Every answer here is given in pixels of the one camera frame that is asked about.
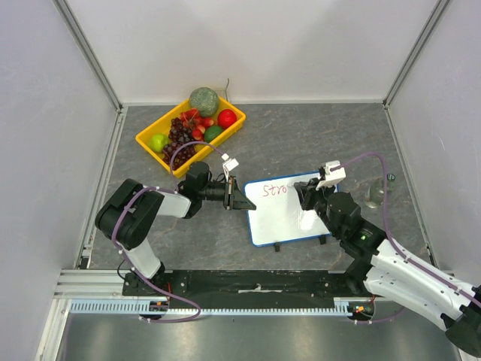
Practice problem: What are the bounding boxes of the light green apple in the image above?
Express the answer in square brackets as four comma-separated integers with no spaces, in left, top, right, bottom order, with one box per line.
[147,133,170,153]

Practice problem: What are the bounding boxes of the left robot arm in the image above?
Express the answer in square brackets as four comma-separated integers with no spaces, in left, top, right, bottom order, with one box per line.
[95,162,256,296]

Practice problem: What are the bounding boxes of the light blue cable duct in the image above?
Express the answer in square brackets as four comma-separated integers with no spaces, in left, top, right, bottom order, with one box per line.
[71,299,352,317]

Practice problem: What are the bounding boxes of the red fruit cluster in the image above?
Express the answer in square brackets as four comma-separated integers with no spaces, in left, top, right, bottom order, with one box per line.
[180,108,215,141]

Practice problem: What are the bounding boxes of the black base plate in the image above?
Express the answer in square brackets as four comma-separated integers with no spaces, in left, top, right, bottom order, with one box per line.
[122,268,391,310]

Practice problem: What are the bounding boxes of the red apple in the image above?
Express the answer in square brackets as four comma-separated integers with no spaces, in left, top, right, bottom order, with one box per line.
[217,109,237,129]

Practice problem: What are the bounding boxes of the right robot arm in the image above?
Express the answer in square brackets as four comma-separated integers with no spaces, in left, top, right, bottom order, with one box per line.
[293,178,480,358]

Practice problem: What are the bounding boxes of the dark green lime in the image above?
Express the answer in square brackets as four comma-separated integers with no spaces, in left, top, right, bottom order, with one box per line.
[204,125,224,143]

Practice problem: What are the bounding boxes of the purple grape bunch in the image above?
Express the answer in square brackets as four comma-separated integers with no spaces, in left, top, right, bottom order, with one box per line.
[162,117,196,171]

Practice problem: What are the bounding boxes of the blue framed whiteboard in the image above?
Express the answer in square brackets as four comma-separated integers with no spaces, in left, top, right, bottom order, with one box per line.
[244,171,329,247]

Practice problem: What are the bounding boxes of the glass soda bottle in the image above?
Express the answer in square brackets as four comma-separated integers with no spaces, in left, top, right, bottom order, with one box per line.
[364,173,396,209]

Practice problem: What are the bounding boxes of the green melon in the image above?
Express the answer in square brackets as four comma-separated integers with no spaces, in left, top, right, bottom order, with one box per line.
[189,87,219,117]

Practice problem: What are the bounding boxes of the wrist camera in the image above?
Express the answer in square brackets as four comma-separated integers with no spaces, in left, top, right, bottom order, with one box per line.
[221,153,239,181]
[316,160,346,190]

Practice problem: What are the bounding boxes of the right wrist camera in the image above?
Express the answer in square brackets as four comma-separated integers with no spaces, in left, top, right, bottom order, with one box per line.
[316,160,346,190]

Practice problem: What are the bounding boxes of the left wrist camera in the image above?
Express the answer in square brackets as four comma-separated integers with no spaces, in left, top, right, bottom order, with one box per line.
[221,153,239,181]

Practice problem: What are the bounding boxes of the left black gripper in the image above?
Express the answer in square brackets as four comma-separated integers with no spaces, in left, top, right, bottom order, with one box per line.
[199,176,256,211]

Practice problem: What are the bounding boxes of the yellow plastic tray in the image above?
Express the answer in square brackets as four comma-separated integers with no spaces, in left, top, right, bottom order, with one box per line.
[135,97,247,178]

